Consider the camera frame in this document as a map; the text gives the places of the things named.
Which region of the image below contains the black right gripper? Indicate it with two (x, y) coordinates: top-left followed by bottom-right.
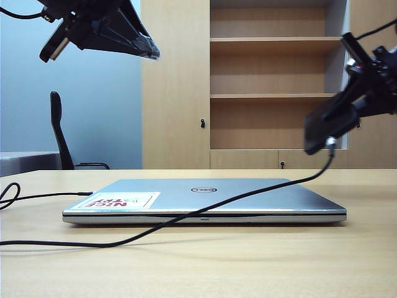
(322, 32), (397, 131)

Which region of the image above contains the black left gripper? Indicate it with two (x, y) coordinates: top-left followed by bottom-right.
(39, 0), (161, 63)

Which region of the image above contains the black charging cable silver plug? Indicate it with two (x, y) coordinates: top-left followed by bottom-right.
(0, 136), (339, 249)

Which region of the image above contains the black smartphone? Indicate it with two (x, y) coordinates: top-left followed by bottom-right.
(303, 93), (362, 156)

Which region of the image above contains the light wooden shelf cabinet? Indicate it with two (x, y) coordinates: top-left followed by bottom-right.
(140, 0), (397, 170)

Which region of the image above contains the black office chair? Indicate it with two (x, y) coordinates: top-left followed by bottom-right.
(49, 91), (110, 171)

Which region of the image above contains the silver Dell laptop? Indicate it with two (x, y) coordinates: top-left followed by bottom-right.
(61, 178), (347, 225)

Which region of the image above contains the grey desk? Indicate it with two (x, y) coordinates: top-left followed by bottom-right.
(0, 151), (61, 178)

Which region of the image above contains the white nice try sticker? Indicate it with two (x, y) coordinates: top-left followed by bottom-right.
(76, 192), (161, 210)

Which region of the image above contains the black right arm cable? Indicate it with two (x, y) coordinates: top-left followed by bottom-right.
(353, 20), (395, 41)

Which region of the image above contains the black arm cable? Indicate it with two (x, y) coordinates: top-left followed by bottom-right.
(0, 7), (52, 23)
(353, 20), (395, 41)

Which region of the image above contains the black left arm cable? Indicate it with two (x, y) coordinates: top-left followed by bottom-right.
(0, 7), (52, 23)

